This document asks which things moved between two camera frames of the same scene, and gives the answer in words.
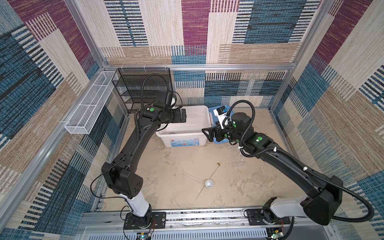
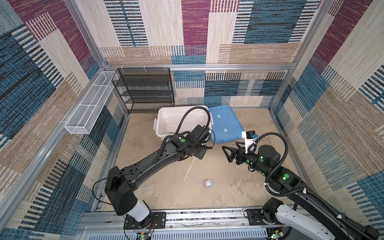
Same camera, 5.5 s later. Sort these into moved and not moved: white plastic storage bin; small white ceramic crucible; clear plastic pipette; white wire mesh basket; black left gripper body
Moved: black left gripper body
Not moved: white wire mesh basket; white plastic storage bin; small white ceramic crucible; clear plastic pipette
